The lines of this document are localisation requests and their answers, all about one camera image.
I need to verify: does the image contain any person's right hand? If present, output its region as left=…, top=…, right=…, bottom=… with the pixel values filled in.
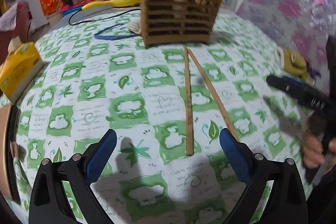
left=302, top=129, right=335, bottom=172

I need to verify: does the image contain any olive green cloth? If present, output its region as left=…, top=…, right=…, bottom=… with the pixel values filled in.
left=274, top=47, right=309, bottom=80

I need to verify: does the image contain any wooden chopstick on table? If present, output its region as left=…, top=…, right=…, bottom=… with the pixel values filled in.
left=186, top=48, right=240, bottom=141
left=184, top=47, right=194, bottom=156

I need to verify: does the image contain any gold black notebook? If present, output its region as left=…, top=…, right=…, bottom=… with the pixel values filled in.
left=1, top=104, right=20, bottom=203

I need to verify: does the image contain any green white patterned tablecloth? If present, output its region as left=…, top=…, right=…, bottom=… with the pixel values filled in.
left=9, top=12, right=307, bottom=223

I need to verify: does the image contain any yellow tissue pack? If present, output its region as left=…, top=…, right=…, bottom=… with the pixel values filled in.
left=1, top=42, right=45, bottom=103

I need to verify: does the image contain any wooden utensil holder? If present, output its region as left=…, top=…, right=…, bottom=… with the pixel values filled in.
left=140, top=0, right=221, bottom=48

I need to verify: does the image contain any red cloth covered furniture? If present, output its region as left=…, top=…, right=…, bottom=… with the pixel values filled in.
left=0, top=2, right=30, bottom=64

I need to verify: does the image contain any yellow electric pan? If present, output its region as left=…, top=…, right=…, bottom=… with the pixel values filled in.
left=81, top=0, right=141, bottom=11

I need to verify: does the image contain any blue strap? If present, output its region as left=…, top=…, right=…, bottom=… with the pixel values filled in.
left=93, top=23, right=141, bottom=41

